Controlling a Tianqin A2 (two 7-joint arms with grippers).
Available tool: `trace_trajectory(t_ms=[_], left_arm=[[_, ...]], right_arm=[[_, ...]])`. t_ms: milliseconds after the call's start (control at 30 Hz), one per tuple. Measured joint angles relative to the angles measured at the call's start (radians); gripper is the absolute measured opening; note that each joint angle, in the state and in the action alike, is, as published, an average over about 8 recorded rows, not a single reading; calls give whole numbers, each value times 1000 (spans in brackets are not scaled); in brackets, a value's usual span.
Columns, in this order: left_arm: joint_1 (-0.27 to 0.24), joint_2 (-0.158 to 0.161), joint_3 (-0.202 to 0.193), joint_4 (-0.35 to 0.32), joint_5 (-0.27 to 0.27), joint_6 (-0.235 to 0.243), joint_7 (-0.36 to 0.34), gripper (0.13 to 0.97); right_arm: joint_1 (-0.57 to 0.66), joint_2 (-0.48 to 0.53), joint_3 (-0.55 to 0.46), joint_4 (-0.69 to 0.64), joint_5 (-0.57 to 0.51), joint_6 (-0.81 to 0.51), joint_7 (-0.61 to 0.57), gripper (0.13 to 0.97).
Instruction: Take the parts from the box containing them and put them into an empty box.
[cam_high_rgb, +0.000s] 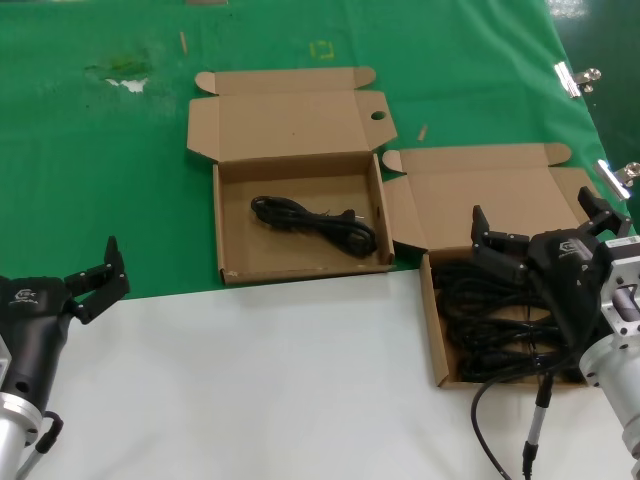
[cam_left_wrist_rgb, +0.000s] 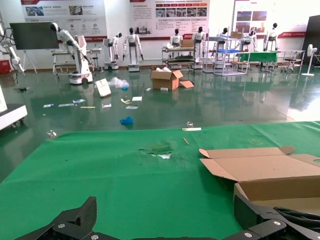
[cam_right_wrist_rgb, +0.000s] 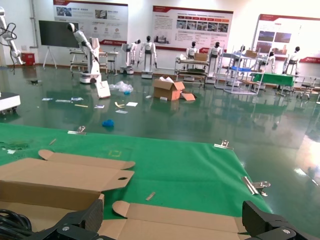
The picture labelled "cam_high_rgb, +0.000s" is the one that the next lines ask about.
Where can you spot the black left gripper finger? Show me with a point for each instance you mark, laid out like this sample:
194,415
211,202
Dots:
102,280

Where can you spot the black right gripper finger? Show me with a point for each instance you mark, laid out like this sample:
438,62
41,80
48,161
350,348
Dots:
607,220
497,250

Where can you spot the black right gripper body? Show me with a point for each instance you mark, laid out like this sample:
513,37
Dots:
567,275

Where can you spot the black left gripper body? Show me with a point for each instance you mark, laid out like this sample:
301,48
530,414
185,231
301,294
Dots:
30,320

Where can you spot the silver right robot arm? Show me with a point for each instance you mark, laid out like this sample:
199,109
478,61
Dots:
612,380

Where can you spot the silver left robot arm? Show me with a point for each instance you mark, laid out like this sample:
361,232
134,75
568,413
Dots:
12,430

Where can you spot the cardboard box with notched flap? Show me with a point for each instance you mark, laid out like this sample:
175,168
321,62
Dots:
490,190

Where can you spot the cardboard box with round hole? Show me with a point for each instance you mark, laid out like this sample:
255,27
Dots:
295,130

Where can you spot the silver metal binder clip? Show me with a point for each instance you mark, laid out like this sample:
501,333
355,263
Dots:
570,80
615,177

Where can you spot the green table cloth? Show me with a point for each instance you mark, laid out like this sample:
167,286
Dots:
75,175

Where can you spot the short wooden stick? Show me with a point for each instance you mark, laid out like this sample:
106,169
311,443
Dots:
423,133

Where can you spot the long wooden stick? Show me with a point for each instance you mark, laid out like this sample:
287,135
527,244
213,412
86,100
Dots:
184,42

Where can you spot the brown flat strip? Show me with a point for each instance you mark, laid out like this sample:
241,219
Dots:
206,2

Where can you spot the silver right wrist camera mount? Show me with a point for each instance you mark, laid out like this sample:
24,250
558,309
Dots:
622,295

